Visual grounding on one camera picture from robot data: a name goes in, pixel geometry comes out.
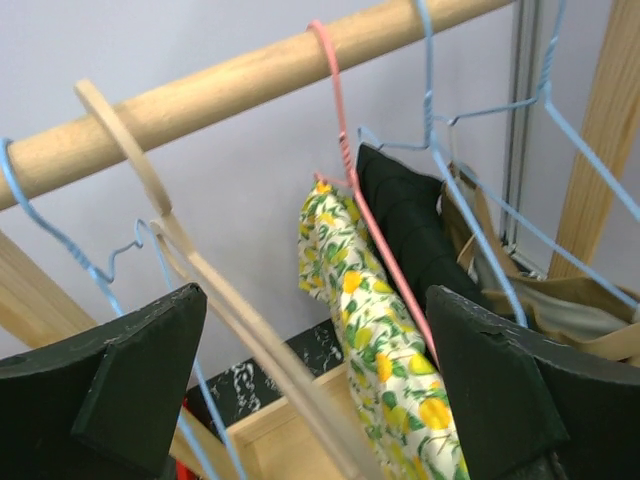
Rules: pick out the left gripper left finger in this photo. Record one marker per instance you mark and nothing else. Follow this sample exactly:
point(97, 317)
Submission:
point(103, 403)

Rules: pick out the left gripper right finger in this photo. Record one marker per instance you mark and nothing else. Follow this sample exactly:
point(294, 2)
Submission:
point(527, 407)

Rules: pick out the yellow floral garment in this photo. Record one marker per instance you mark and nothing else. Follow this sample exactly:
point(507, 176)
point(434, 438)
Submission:
point(398, 393)

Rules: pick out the light blue wire hanger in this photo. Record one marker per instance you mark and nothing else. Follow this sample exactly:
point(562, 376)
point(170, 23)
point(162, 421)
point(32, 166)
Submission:
point(103, 279)

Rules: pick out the wooden hanger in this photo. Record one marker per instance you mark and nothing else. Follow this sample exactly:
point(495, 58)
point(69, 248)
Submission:
point(344, 444)

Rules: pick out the pink wire hanger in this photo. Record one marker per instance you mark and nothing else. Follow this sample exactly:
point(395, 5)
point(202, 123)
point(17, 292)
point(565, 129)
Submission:
point(352, 181)

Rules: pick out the red plastic bin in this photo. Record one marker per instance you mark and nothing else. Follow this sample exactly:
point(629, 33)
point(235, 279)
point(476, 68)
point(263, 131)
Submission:
point(184, 473)

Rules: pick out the tan garment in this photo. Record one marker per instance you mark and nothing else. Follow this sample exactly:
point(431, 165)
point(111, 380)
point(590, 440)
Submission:
point(576, 311)

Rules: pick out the wooden clothes rack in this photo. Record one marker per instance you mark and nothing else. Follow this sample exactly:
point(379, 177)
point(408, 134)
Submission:
point(75, 150)

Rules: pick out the black garment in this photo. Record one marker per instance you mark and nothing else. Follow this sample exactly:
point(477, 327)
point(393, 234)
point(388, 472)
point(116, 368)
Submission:
point(404, 204)

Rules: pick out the empty blue wire hanger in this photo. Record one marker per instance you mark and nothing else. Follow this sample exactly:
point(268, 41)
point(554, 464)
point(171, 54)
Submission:
point(600, 155)

